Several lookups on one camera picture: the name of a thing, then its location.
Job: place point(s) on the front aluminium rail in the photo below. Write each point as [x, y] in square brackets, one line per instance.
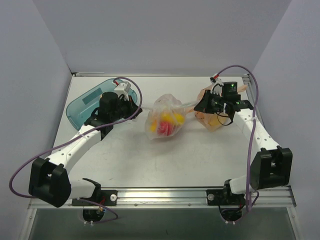
[192, 197]

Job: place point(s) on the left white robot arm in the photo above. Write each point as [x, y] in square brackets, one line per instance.
[49, 177]

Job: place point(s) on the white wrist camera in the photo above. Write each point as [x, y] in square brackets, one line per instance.
[123, 88]
[216, 81]

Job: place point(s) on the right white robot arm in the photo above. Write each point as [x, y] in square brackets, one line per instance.
[268, 164]

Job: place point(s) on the teal plastic fruit tray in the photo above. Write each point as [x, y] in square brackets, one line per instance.
[87, 100]

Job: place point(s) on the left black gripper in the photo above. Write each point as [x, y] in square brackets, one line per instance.
[130, 110]

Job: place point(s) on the clear printed plastic bag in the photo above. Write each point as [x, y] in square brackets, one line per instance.
[169, 104]

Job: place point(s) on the orange tied plastic bag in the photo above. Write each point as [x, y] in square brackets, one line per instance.
[213, 122]

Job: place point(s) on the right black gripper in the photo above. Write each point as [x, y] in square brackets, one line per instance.
[206, 103]

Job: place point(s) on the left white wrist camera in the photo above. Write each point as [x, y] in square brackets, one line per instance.
[123, 88]

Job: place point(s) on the orange yellow fake mango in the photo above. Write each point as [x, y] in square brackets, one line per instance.
[166, 117]

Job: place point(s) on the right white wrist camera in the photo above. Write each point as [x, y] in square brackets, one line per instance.
[216, 81]

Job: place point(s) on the yellow fake lemon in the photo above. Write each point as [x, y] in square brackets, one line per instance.
[178, 119]

